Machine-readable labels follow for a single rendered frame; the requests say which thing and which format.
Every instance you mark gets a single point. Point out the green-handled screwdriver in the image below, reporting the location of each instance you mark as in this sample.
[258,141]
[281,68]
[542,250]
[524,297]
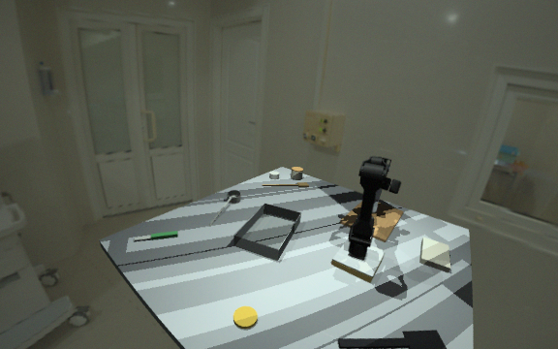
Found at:
[173,234]

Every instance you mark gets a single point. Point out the grey cylindrical jar with wooden lid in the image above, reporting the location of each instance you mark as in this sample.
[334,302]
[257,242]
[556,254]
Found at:
[297,173]

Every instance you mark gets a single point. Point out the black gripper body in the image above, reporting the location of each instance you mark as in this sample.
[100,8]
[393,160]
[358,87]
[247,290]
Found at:
[394,186]

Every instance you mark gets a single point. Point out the yellow round disc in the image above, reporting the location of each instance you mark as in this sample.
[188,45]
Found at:
[245,317]

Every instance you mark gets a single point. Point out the wooden spoon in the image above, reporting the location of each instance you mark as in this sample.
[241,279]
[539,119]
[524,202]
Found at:
[299,184]

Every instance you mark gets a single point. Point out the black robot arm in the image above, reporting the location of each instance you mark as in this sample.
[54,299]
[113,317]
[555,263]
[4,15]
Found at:
[373,173]

